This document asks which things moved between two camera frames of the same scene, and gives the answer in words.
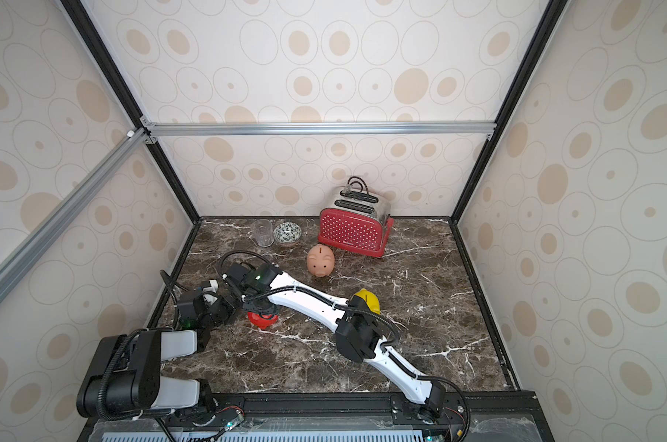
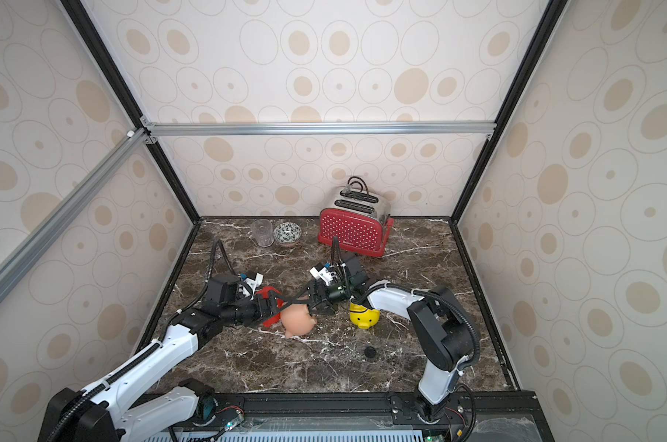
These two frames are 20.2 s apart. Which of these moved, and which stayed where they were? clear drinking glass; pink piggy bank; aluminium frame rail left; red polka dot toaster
Moved: pink piggy bank
Stayed: red polka dot toaster; clear drinking glass; aluminium frame rail left
